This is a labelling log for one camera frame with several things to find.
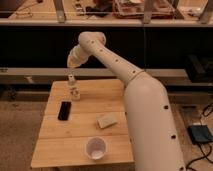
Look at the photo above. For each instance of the small clear bottle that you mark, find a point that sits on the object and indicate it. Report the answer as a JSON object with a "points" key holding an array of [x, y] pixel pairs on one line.
{"points": [[74, 91]]}

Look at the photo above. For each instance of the beige sponge block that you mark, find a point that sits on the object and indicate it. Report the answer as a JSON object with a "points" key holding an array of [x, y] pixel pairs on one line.
{"points": [[106, 120]]}

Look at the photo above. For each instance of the white paper cup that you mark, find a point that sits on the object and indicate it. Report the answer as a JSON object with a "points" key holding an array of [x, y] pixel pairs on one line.
{"points": [[95, 148]]}

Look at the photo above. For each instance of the black smartphone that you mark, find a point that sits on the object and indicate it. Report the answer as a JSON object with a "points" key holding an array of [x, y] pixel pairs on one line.
{"points": [[64, 111]]}

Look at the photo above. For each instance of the long grey shelf rail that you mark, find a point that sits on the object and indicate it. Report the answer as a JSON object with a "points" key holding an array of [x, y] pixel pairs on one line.
{"points": [[48, 75]]}

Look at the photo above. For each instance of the black power adapter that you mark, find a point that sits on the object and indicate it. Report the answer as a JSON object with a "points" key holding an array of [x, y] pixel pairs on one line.
{"points": [[200, 134]]}

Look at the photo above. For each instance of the wooden folding table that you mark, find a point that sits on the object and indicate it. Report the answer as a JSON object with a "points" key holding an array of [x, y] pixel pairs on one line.
{"points": [[62, 143]]}

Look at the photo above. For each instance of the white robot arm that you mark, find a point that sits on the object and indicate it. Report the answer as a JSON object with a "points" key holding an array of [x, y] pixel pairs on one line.
{"points": [[152, 130]]}

